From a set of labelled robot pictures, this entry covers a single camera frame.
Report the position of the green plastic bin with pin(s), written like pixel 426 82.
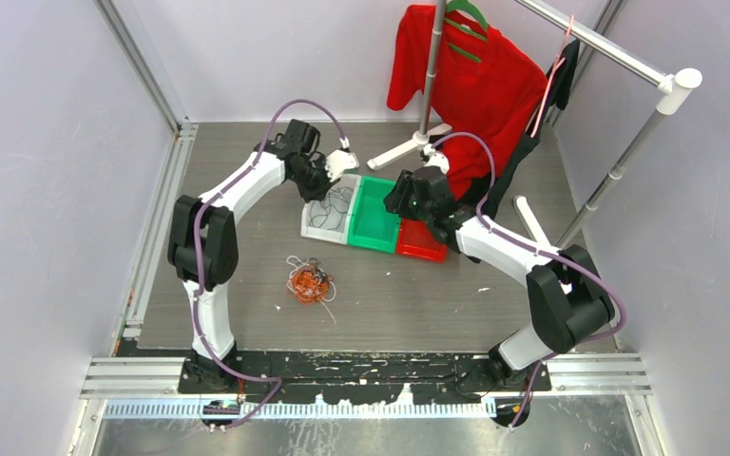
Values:
pixel 372 227

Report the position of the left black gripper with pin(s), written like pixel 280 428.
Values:
pixel 322 190

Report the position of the pink clothes hanger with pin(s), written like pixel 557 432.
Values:
pixel 536 121

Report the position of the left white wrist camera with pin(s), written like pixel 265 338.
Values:
pixel 340 162

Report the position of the aluminium frame rail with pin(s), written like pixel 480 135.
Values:
pixel 146 388

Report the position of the red t-shirt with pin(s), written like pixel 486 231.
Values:
pixel 486 87

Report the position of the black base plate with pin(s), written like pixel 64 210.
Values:
pixel 355 377

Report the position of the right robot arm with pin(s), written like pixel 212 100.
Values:
pixel 566 299

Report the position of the green clothes hanger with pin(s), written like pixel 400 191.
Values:
pixel 464 16

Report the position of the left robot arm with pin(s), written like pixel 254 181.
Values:
pixel 203 244

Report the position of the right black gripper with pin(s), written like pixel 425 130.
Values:
pixel 396 200

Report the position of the white plastic bin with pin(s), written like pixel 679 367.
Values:
pixel 329 219

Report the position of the black t-shirt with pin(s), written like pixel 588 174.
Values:
pixel 558 96

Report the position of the red plastic bin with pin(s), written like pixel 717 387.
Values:
pixel 415 240

